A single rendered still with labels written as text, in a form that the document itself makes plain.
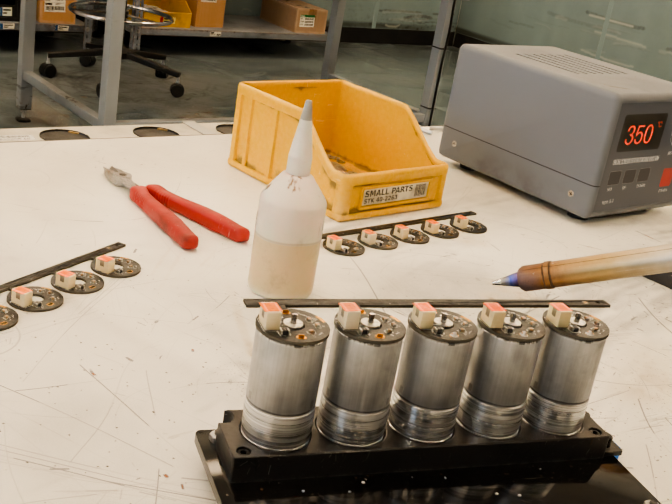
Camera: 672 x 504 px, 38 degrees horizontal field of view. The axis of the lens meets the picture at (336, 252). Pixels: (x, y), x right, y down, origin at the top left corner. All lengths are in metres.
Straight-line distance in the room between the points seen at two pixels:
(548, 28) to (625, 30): 0.54
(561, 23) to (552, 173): 5.38
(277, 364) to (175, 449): 0.07
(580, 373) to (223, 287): 0.20
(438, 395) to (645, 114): 0.41
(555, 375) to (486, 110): 0.41
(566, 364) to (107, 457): 0.17
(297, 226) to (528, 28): 5.79
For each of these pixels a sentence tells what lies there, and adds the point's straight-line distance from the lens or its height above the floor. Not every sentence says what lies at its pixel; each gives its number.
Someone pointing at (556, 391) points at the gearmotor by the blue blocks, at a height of 0.79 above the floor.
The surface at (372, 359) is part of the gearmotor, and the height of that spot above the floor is 0.81.
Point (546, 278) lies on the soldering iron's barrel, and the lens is 0.30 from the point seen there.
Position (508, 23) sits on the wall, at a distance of 6.35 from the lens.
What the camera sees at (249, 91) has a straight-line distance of 0.67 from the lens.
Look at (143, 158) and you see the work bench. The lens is 0.69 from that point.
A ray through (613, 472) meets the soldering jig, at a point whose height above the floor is 0.76.
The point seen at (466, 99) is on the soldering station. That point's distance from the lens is 0.77.
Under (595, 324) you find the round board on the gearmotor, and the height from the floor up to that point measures 0.81.
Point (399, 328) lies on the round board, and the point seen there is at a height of 0.81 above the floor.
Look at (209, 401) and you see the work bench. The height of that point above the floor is 0.75.
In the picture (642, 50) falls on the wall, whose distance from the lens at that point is 5.75.
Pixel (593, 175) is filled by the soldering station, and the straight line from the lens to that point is 0.70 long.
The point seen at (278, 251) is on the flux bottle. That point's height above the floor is 0.78.
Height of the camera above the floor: 0.95
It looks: 21 degrees down
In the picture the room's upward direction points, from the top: 10 degrees clockwise
